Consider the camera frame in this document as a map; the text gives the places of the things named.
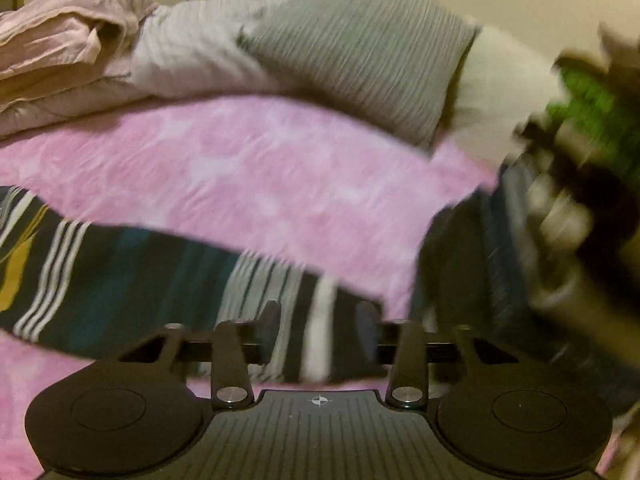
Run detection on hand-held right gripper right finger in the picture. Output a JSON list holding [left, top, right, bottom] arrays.
[[355, 302, 519, 409]]

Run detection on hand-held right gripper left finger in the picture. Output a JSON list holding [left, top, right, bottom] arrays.
[[117, 301, 282, 411]]

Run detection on dark striped garment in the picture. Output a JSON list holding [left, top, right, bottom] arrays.
[[0, 160, 640, 413]]

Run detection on white pillow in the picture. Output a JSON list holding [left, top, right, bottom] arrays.
[[440, 25, 568, 163]]

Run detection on pink rose blanket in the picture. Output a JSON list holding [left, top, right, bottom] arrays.
[[0, 94, 501, 480]]

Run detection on grey striped pillow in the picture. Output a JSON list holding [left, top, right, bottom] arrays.
[[239, 0, 482, 150]]

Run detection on light grey crumpled sheet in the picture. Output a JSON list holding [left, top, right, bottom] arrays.
[[129, 0, 293, 97]]

